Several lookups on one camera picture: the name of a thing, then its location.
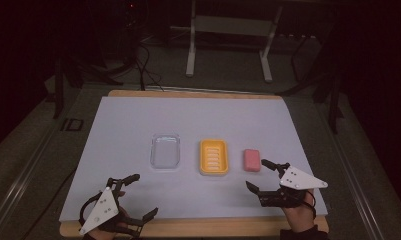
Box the person's right hand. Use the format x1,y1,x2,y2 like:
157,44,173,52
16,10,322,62
281,188,318,234

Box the clear plastic tray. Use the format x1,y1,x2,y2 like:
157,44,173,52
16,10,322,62
149,133,182,171

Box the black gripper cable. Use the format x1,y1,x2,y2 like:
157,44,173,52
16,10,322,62
79,192,104,227

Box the metal floor rail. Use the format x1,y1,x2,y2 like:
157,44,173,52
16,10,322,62
0,124,61,240
316,103,387,240

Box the black cables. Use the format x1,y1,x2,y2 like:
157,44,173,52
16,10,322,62
133,42,166,92

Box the yellow soap dish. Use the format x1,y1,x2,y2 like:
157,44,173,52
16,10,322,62
199,138,230,176

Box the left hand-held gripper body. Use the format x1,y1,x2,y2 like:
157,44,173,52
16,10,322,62
78,177,146,238

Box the white metal stand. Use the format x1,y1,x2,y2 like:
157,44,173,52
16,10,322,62
185,0,284,84

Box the black rectangular floor frame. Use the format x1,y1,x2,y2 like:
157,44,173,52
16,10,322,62
60,117,85,132

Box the pink soap bar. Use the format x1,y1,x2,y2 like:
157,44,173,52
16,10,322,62
243,148,262,173

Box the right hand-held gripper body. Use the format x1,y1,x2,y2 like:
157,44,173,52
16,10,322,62
258,162,329,210

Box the pale grey table mat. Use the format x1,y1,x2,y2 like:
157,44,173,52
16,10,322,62
58,96,329,223

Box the person's left hand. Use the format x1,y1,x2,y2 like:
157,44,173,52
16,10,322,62
87,190,133,240

